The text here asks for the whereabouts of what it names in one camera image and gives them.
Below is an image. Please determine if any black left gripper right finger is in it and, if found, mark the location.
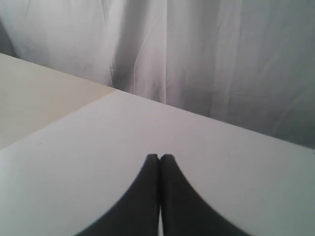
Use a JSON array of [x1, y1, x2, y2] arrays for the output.
[[159, 154, 244, 236]]

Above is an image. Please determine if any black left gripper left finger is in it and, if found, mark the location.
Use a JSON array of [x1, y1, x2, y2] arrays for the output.
[[78, 154, 160, 236]]

